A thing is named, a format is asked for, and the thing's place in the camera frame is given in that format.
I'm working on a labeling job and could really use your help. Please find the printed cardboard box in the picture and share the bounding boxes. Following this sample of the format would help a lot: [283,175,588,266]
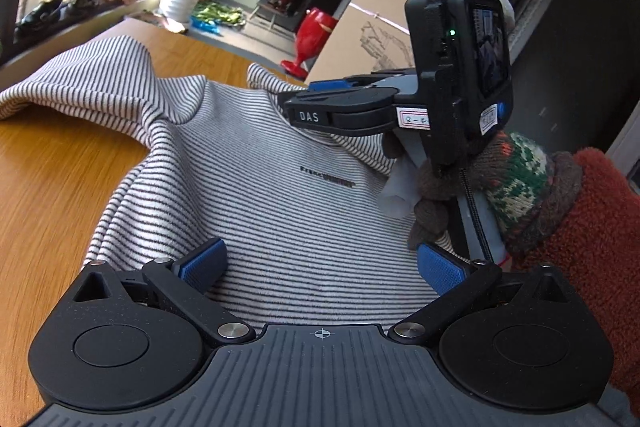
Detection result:
[306,0,426,82]

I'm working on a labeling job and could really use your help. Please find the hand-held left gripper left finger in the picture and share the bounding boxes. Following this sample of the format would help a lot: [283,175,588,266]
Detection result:
[72,237,257,347]

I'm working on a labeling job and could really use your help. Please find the person's right hand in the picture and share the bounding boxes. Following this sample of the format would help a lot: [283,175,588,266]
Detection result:
[382,129,584,259]

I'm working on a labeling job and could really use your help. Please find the red stool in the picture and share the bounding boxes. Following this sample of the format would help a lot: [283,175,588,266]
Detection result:
[281,8,340,78]

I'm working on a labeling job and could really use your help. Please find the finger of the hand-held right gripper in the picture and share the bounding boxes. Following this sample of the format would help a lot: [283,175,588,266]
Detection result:
[307,68,417,93]
[279,85,402,138]

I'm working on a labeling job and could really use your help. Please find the green leafy vegetables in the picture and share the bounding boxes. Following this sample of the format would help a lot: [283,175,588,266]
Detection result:
[192,2,247,28]

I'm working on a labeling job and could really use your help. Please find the black leather shoe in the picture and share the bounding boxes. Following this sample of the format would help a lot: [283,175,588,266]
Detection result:
[15,0,64,38]
[62,0,104,16]

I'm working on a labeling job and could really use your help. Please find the blue plastic bag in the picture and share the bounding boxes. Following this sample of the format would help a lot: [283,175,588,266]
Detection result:
[190,18,221,36]

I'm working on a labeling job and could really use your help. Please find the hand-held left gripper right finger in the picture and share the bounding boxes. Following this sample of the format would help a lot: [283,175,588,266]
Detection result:
[387,238,576,347]

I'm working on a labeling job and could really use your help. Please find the striped grey sweater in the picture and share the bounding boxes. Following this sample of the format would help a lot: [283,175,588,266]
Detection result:
[0,34,473,328]

